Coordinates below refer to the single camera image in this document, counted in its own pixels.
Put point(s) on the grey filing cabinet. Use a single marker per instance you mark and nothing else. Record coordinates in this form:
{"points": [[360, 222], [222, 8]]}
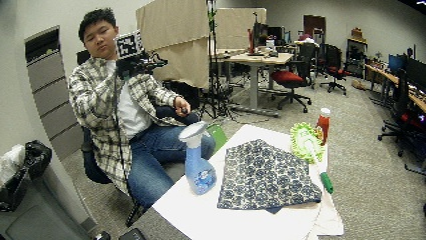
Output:
{"points": [[50, 96]]}

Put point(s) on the black desk monitor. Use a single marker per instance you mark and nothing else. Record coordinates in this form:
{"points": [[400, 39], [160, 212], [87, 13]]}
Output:
{"points": [[260, 34]]}

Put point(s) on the wooden desk grey legs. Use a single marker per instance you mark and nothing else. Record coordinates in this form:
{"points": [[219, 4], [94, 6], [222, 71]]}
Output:
{"points": [[260, 66]]}

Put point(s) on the red seat office chair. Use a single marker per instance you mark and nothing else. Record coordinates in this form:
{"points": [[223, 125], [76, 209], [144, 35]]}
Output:
{"points": [[293, 80]]}

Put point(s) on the large black monitor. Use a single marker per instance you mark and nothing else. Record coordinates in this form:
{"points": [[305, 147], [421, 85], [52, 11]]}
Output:
{"points": [[416, 72]]}

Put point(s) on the the person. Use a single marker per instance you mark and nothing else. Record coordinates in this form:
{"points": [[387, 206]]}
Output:
{"points": [[120, 110]]}

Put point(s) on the white paper sheet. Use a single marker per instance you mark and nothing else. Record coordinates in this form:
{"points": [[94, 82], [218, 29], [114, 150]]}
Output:
{"points": [[332, 216]]}

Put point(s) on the green fluffy duster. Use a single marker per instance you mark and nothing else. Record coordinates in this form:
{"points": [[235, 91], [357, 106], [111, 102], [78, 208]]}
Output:
{"points": [[308, 143]]}

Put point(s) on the long wooden workbench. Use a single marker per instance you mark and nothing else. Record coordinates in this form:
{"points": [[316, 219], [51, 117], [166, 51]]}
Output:
{"points": [[395, 83]]}

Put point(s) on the black flat device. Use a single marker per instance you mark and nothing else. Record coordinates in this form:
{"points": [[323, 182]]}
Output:
{"points": [[132, 235]]}

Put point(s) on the grey waste bin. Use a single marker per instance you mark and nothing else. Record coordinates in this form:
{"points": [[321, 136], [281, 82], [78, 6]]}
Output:
{"points": [[40, 213]]}

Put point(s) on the blue lit monitor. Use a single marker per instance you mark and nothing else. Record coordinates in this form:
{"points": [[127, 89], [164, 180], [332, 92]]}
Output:
{"points": [[396, 62]]}

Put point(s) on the large beige partition panel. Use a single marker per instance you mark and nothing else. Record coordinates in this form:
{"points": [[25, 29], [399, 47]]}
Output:
{"points": [[178, 40]]}

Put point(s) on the small beige partition panel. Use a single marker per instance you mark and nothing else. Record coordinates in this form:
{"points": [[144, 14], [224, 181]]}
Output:
{"points": [[240, 28]]}

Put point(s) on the blue patterned cloth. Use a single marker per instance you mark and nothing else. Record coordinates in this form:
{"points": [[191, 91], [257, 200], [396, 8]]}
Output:
{"points": [[267, 176]]}

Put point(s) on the brown door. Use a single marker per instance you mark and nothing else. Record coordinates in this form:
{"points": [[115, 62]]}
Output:
{"points": [[315, 26]]}

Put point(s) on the white plastic bag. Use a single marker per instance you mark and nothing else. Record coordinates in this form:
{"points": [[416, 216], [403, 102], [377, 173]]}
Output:
{"points": [[11, 164]]}

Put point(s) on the blue spray bottle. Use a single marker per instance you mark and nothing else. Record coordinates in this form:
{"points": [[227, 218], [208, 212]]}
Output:
{"points": [[199, 163]]}

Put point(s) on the black mesh office chair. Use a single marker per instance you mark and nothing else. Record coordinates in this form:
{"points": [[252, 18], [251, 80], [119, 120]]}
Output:
{"points": [[400, 110]]}

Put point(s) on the dark office chair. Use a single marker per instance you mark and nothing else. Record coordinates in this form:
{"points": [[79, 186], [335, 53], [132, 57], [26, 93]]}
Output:
{"points": [[94, 163]]}

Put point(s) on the red bottle white cap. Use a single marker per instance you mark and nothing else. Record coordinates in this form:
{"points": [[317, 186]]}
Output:
{"points": [[324, 126]]}

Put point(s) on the white marker cube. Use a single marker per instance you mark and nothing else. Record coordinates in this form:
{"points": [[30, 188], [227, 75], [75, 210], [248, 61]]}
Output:
{"points": [[130, 44]]}

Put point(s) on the black chair red cushion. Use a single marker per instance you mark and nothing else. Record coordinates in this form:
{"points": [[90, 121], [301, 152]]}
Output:
{"points": [[335, 68]]}

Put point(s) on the black bin bag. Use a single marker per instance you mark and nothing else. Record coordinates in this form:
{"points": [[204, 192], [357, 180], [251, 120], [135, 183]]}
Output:
{"points": [[27, 170]]}

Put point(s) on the green flat board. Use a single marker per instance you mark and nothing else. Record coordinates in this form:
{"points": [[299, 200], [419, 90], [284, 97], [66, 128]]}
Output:
{"points": [[218, 135]]}

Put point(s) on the black tripod stand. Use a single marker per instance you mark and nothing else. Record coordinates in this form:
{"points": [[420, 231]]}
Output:
{"points": [[215, 70]]}

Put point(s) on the dark shelf unit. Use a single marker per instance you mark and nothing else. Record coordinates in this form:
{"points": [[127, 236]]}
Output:
{"points": [[356, 50]]}

